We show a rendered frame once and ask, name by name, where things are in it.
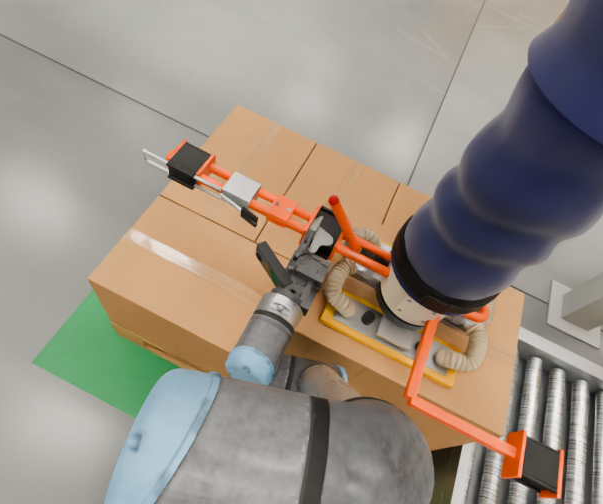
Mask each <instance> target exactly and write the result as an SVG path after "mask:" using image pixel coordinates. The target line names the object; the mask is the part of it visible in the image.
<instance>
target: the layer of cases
mask: <svg viewBox="0 0 603 504"><path fill-rule="evenodd" d="M316 144H317V142H315V141H313V140H311V139H309V138H307V137H305V136H303V135H301V134H299V133H296V132H294V131H292V130H290V129H288V128H286V127H284V126H282V125H280V124H278V123H276V122H274V121H271V120H269V119H267V118H265V117H263V116H261V115H259V114H257V113H255V112H253V111H251V110H249V109H246V108H244V107H242V106H240V105H237V106H236V107H235V108H234V109H233V110H232V111H231V113H230V114H229V115H228V116H227V117H226V118H225V120H224V121H223V122H222V123H221V124H220V125H219V126H218V128H217V129H216V130H215V131H214V132H213V133H212V135H211V136H210V137H209V138H208V139H207V140H206V142H205V143H204V144H203V145H202V146H201V147H200V149H202V150H204V151H206V152H208V153H210V154H211V155H212V154H213V153H214V154H216V163H215V165H217V166H219V167H221V168H223V169H225V170H227V171H229V172H231V173H233V174H234V173H235V172H238V173H240V174H242V175H244V176H246V177H247V178H249V179H251V180H253V181H255V182H257V183H259V184H261V188H263V189H265V190H267V191H269V192H271V193H273V194H275V195H277V196H278V194H281V195H283V196H285V197H287V198H289V199H291V200H293V201H295V202H297V203H298V205H297V206H298V207H300V208H302V209H304V210H306V211H308V212H310V213H312V214H313V213H314V211H315V209H316V208H317V206H318V205H319V206H322V205H323V206H325V204H326V202H327V200H328V199H329V197H330V196H331V195H337V196H338V197H339V199H340V202H341V204H342V205H343V206H345V207H347V208H349V209H351V210H353V211H356V212H358V213H360V214H362V215H364V216H366V217H368V218H370V219H372V220H374V221H376V222H378V223H380V224H382V225H384V226H386V227H388V228H390V229H392V230H394V231H396V232H398V231H399V230H400V229H401V227H402V226H403V225H404V223H405V222H406V221H407V220H408V218H409V217H410V216H412V215H413V214H414V213H415V212H416V211H417V210H418V209H419V208H420V207H421V206H422V205H423V204H424V203H425V202H427V201H428V200H429V199H431V198H432V197H430V196H428V195H426V194H424V193H422V192H420V191H417V190H415V189H413V188H411V187H409V186H407V185H405V184H403V183H400V184H399V181H397V180H394V179H392V178H390V177H388V176H386V175H384V174H382V173H380V172H378V171H376V170H374V169H372V168H369V167H367V166H365V165H363V164H361V163H359V162H357V161H355V160H353V159H351V158H349V157H347V156H344V155H342V154H340V153H338V152H336V151H334V150H332V149H330V148H328V147H326V146H324V145H322V144H319V143H318V144H317V145H316ZM398 184H399V185H398ZM397 186H398V187H397ZM221 199H222V197H221ZM221 199H220V200H219V199H217V198H215V197H213V196H211V195H209V194H207V193H205V192H203V191H201V190H200V189H198V188H196V187H195V188H194V190H191V189H189V188H187V187H185V186H183V185H181V184H179V183H177V182H175V181H173V180H172V181H171V182H170V183H169V184H168V185H167V187H166V188H165V189H164V190H163V191H162V192H161V194H160V196H158V197H157V198H156V199H155V201H154V202H153V203H152V204H151V205H150V206H149V207H148V209H147V210H146V211H145V212H144V213H143V214H142V216H141V217H140V218H139V219H138V220H137V221H136V222H135V224H134V225H133V226H132V227H131V228H130V229H129V231H128V232H127V233H126V234H125V235H124V236H123V238H122V239H121V240H120V241H119V242H118V243H117V244H116V246H115V247H114V248H113V249H112V250H111V251H110V253H109V254H108V255H107V256H106V257H105V258H104V259H103V261H102V262H101V263H100V264H99V265H98V266H97V268H96V269H95V270H94V271H93V272H92V273H91V275H90V276H89V277H88V278H87V279H88V281H89V282H90V284H91V286H92V288H93V290H94V291H95V293H96V295H97V297H98V299H99V300H100V302H101V304H102V306H103V308H104V309H105V311H106V313H107V315H108V317H109V319H110V320H111V322H112V323H114V324H116V325H118V326H120V327H122V328H124V329H126V330H128V331H129V332H131V333H133V334H135V335H137V336H139V337H141V338H143V339H145V340H147V341H148V342H150V343H152V344H154V345H156V346H158V347H160V348H162V349H164V350H166V351H168V352H169V353H171V354H173V355H175V356H177V357H179V358H181V359H183V360H185V361H187V362H189V363H190V364H192V365H194V366H196V367H198V368H200V369H202V370H204V371H206V372H208V373H209V372H211V371H215V372H219V373H220V375H221V376H226V377H231V376H230V375H229V373H228V372H227V370H226V367H225V364H226V361H227V359H228V355H229V353H230V351H231V350H232V349H233V348H234V346H235V345H236V343H237V341H238V339H239V337H240V336H241V334H242V332H243V330H244V329H245V327H246V325H247V323H248V322H249V320H250V318H251V316H252V315H253V313H254V311H255V309H256V307H257V305H258V304H259V302H260V300H261V298H262V297H263V295H264V294H265V293H269V292H271V290H272V289H273V288H276V287H275V285H274V283H273V282H272V280H271V279H270V277H269V276H268V274H267V273H266V271H265V270H264V268H263V266H262V265H261V263H260V262H259V260H258V259H257V257H256V256H255V253H256V246H257V244H259V243H261V242H263V241H266V242H267V243H268V244H269V246H270V247H271V249H272V250H273V252H274V253H275V255H276V256H277V258H278V259H279V261H280V262H281V264H282V265H283V267H284V268H286V267H287V265H288V263H289V261H290V259H291V257H292V255H293V253H294V251H295V250H297V249H298V247H299V245H300V244H299V241H300V238H301V236H302V234H300V233H298V232H296V231H294V230H292V229H290V228H288V227H285V229H284V228H282V227H280V226H278V225H276V224H274V223H272V222H270V221H268V220H266V216H264V215H262V214H260V213H258V212H256V211H254V210H252V209H250V210H249V211H250V212H252V213H253V214H254V215H255V216H257V217H258V223H257V226H256V227H253V226H252V225H251V224H249V223H248V222H247V221H246V220H244V219H243V218H242V217H241V216H240V215H241V212H239V211H238V210H237V209H236V208H234V207H233V206H232V205H230V204H228V203H226V202H224V201H222V200H221ZM231 378H232V377H231Z"/></svg>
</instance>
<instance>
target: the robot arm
mask: <svg viewBox="0 0 603 504"><path fill-rule="evenodd" d="M322 219H323V216H320V217H318V218H317V219H315V220H314V221H313V222H312V224H311V226H310V227H309V229H308V231H307V232H306V234H305V236H304V238H303V239H302V241H301V243H300V245H299V247H298V249H297V250H295V251H294V253H293V255H292V257H291V259H290V261H289V263H288V265H287V267H286V268H284V267H283V265H282V264H281V262H280V261H279V259H278V258H277V256H276V255H275V253H274V252H273V250H272V249H271V247H270V246H269V244H268V243H267V242H266V241H263V242H261V243H259V244H257V246H256V253H255V256H256V257H257V259H258V260H259V262H260V263H261V265H262V266H263V268H264V270H265V271H266V273H267V274H268V276H269V277H270V279H271V280H272V282H273V283H274V285H275V287H276V288H273V289H272V290H271V292H269V293H265V294H264V295H263V297H262V298H261V300H260V302H259V304H258V305H257V307H256V309H255V311H254V313H253V315H252V316H251V318H250V320H249V322H248V323H247V325H246V327H245V329H244V330H243V332H242V334H241V336H240V337H239V339H238V341H237V343H236V345H235V346H234V348H233V349H232V350H231V351H230V353H229V355H228V359H227V361H226V364H225V367H226V370H227V372H228V373H229V375H230V376H231V377H232V378H231V377H226V376H221V375H220V373H219V372H215V371H211V372H209V373H206V372H200V371H195V370H189V369H182V368H178V369H173V370H171V371H169V372H167V373H166V374H164V375H163V376H162V377H161V378H160V379H159V380H158V381H157V383H156V384H155V385H154V387H153V388H152V390H151V392H150V393H149V395H148V396H147V398H146V400H145V402H144V404H143V406H142V407H141V409H140V411H139V413H138V415H137V417H136V419H135V421H134V424H133V426H132V428H131V430H130V432H129V434H128V437H127V439H126V441H125V443H124V446H123V448H122V451H121V453H120V456H119V458H118V460H117V463H116V466H115V468H114V471H113V474H112V477H111V480H110V483H109V486H108V489H107V493H106V496H105V501H104V504H430V501H431V498H432V493H433V488H434V466H433V460H432V454H431V451H430V449H429V446H428V443H427V441H426V439H425V437H424V436H423V434H422V432H421V431H420V429H419V428H418V426H417V425H416V424H415V422H414V421H413V420H412V419H411V418H410V417H409V416H407V415H406V414H405V413H404V412H403V411H401V410H400V409H399V408H397V407H396V406H394V405H393V404H391V403H389V402H387V401H385V400H382V399H379V398H376V397H369V396H361V395H360V394H359V393H358V392H357V391H356V390H355V389H354V388H352V387H351V386H350V385H349V384H348V383H347V374H346V370H345V369H344V368H343V367H342V366H339V365H337V364H334V363H332V364H330V363H325V362H321V361H316V360H311V359H307V358H302V357H298V356H293V355H289V354H285V351H286V349H287V347H288V345H289V343H290V341H291V339H292V336H293V334H294V332H295V330H296V328H297V326H298V324H299V322H300V320H301V318H302V316H303V315H304V316H306V314H307V312H308V310H309V308H310V306H311V304H312V302H313V300H314V298H315V296H316V294H317V293H318V292H319V291H320V290H321V288H322V286H323V282H324V280H325V277H326V275H327V273H328V271H329V268H330V266H331V263H329V262H327V261H325V260H324V258H322V257H320V256H318V255H315V254H313V253H315V252H316V251H317V250H318V248H319V247H320V246H330V245H332V243H333V237H332V236H331V235H330V234H328V233H327V232H326V231H325V230H324V229H323V228H321V227H320V223H321V221H322ZM311 240H313V241H312V243H311V245H310V247H309V248H308V246H309V244H310V242H311ZM320 265H321V266H320ZM319 267H320V268H319ZM321 285H322V286H321ZM319 288H320V289H319Z"/></svg>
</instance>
